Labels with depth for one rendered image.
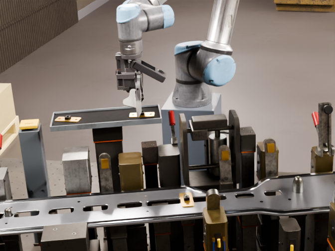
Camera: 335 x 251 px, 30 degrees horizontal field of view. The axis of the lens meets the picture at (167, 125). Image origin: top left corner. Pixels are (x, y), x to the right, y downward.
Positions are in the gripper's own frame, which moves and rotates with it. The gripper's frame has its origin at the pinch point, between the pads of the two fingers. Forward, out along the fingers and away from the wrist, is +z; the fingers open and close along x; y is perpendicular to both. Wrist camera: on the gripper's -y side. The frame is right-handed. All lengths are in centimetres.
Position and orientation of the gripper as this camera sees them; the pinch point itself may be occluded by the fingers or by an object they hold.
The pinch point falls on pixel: (141, 109)
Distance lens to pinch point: 210.6
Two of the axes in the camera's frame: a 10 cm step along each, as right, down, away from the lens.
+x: -0.3, 3.8, -9.3
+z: 0.5, 9.3, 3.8
